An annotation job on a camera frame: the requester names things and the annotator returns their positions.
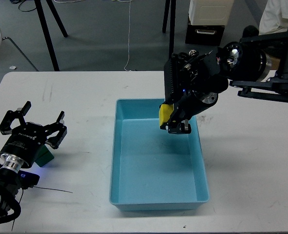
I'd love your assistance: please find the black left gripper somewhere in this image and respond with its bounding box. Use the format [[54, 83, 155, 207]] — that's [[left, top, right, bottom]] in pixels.
[[0, 101, 67, 168]]

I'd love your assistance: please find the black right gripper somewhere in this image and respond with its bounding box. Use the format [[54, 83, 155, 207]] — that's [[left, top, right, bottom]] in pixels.
[[164, 50, 228, 134]]

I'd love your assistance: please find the yellow block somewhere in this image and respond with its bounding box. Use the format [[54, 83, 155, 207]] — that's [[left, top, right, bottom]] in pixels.
[[159, 103, 174, 130]]

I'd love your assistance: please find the green block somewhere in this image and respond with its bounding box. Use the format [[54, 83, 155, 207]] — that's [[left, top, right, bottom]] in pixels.
[[35, 145, 54, 167]]

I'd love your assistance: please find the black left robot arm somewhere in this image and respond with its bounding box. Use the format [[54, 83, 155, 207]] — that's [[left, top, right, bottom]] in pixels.
[[0, 101, 67, 224]]

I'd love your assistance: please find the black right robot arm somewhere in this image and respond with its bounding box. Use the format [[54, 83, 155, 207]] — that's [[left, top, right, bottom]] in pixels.
[[159, 26, 288, 134]]

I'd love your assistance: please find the blue plastic box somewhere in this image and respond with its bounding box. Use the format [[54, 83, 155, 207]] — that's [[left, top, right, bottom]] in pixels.
[[110, 98, 210, 211]]

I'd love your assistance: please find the black storage box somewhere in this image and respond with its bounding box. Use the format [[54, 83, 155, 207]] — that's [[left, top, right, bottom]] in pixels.
[[185, 17, 226, 46]]

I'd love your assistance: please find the white appliance box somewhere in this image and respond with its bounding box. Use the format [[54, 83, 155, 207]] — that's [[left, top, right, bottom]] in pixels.
[[189, 0, 234, 26]]

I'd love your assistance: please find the black table leg pair left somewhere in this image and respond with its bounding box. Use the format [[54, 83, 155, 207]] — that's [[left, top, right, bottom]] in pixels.
[[34, 0, 69, 72]]

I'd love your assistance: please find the black table leg pair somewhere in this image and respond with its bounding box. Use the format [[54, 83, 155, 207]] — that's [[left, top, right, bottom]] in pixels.
[[162, 0, 176, 58], [34, 0, 69, 72]]

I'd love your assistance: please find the black table leg pair right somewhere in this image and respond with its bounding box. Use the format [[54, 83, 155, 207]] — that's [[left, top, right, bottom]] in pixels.
[[162, 0, 176, 58]]

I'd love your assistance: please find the seated person in white shirt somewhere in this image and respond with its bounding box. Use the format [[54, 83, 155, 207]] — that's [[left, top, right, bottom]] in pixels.
[[259, 0, 288, 35]]

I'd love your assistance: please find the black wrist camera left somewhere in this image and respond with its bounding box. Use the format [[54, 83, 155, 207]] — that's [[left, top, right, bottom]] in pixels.
[[18, 171, 40, 189]]

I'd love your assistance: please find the thin black wire on table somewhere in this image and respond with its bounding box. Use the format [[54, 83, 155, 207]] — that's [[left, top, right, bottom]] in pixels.
[[35, 186, 74, 194]]

